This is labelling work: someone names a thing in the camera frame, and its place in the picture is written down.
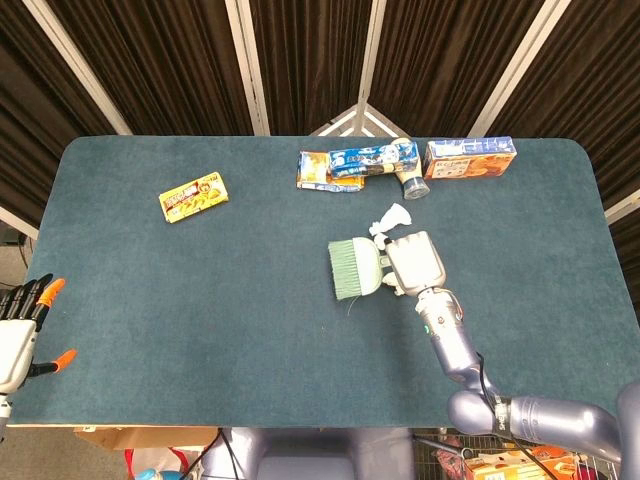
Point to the white tissue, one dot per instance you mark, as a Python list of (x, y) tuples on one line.
[(397, 215)]

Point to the red white bag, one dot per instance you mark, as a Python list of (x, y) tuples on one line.
[(155, 462)]

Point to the grey robot torso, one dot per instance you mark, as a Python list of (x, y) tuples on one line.
[(305, 460)]

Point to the green bristle brush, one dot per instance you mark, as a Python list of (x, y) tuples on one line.
[(362, 265)]

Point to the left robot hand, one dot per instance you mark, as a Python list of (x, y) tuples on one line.
[(17, 340)]

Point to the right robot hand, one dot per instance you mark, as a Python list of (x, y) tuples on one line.
[(415, 262)]

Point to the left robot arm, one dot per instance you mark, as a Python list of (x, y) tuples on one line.
[(4, 415)]

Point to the orange white snack box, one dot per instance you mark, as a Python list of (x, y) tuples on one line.
[(525, 465)]

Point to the blue Oreo cookie box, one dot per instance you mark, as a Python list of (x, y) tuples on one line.
[(370, 157)]

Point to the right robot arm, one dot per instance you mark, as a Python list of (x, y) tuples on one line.
[(450, 345)]

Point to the yellow red snack box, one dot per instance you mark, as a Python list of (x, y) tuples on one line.
[(195, 197)]

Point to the flattened yellow blue box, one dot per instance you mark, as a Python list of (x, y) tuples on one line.
[(310, 167)]

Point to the orange blue cookie box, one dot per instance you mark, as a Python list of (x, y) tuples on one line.
[(470, 160)]

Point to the white screen frame post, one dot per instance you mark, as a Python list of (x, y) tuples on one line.
[(247, 65), (80, 67), (622, 206), (515, 70), (17, 221), (370, 55)]

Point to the cream bottle clear cap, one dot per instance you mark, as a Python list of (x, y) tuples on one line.
[(412, 182)]

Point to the brown cardboard box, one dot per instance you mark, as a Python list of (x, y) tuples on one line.
[(140, 437)]

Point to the dark brown curtain panel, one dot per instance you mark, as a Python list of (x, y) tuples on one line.
[(310, 60), (440, 60), (30, 125), (160, 65), (595, 90)]

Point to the blue round toy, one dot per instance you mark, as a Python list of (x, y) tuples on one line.
[(150, 475)]

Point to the white screen base foot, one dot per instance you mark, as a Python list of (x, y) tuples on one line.
[(356, 120)]

